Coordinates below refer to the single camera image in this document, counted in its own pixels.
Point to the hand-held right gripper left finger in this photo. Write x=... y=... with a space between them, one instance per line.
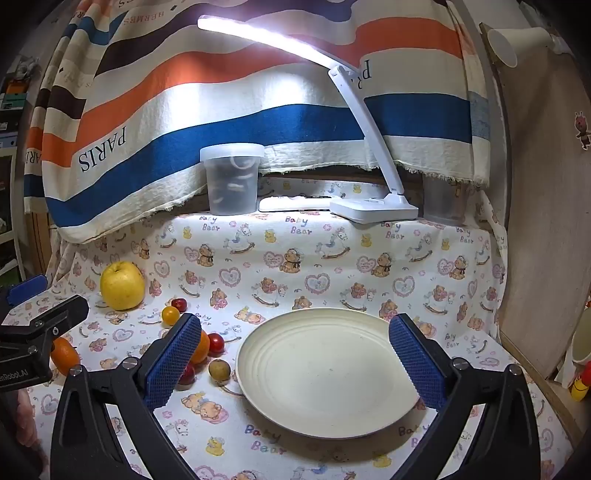
x=173 y=364

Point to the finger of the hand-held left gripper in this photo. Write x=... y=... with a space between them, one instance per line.
x=55 y=318
x=27 y=287

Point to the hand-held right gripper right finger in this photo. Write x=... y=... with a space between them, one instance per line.
x=415 y=364

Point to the red cherry tomato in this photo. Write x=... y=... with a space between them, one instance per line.
x=216 y=344
x=179 y=304
x=188 y=374

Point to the orange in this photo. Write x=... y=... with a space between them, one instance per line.
x=202 y=348

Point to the small mandarin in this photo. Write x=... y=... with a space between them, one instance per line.
x=64 y=357

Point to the tan longan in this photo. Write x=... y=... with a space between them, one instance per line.
x=219 y=370

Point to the yellow cherry tomato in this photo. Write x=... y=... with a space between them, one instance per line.
x=170 y=314

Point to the yellow apple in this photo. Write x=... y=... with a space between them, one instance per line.
x=122 y=286

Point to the cream round plate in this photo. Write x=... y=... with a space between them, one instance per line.
x=323 y=369

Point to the brown wooden panel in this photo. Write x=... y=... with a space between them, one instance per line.
x=39 y=244

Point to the storage shelf with boxes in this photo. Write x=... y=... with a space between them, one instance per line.
x=9 y=184

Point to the bear print cloth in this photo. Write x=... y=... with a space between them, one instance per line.
x=300 y=258

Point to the yellow red toy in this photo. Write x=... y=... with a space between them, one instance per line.
x=581 y=383

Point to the white mug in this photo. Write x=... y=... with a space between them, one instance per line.
x=582 y=350

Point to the clear lidded plastic container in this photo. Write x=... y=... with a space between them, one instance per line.
x=231 y=184

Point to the white flat device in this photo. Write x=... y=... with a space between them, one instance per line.
x=286 y=204

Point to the striped blanket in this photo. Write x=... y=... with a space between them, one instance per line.
x=184 y=138

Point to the wooden board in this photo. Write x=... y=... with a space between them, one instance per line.
x=545 y=184

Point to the white desk lamp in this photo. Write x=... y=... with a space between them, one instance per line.
x=369 y=138

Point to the bear sticker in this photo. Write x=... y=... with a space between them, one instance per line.
x=582 y=129

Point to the white paper cup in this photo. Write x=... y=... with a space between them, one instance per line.
x=512 y=44

